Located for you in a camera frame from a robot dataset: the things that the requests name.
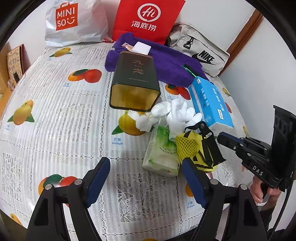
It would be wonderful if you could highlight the green sachet packet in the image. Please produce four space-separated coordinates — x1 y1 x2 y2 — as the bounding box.
182 64 198 78

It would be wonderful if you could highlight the blue tissue box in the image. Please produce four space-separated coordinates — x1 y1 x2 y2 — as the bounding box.
189 77 235 137

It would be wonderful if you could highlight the white sponge block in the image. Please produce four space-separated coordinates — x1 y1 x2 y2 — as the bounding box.
131 42 151 55

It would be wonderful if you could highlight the red Haidilao paper bag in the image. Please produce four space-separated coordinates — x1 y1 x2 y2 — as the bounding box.
112 0 185 44

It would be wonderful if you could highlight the person's right hand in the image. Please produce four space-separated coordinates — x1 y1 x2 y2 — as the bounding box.
250 176 281 207

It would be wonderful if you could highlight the green soft tissue pack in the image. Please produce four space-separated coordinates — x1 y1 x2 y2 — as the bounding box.
142 126 180 177

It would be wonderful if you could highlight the beige Nike waist bag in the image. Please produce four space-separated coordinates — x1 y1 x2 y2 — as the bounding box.
169 23 230 77

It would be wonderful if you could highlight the fruit print lace tablecloth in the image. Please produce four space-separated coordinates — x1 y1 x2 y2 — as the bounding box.
0 41 249 241

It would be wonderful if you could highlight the purple towel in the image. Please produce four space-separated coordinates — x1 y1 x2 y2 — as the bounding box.
105 33 208 88

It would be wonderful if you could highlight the white glove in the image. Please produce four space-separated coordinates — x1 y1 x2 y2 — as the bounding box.
166 97 202 142

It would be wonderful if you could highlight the white Miniso plastic bag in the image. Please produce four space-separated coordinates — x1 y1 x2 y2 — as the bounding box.
45 0 109 48

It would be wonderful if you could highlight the small white patterned sachet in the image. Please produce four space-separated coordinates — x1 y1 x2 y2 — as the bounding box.
121 43 133 51

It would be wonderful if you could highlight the dark green tea tin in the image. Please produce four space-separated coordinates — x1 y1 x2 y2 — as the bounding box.
109 51 161 113

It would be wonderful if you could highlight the brown wooden door frame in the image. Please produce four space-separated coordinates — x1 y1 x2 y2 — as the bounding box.
219 9 264 75

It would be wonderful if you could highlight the dark right sleeve forearm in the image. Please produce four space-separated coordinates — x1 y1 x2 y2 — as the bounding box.
260 202 296 241

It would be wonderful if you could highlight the yellow black mesh pouch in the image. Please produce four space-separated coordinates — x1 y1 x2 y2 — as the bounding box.
175 121 226 172

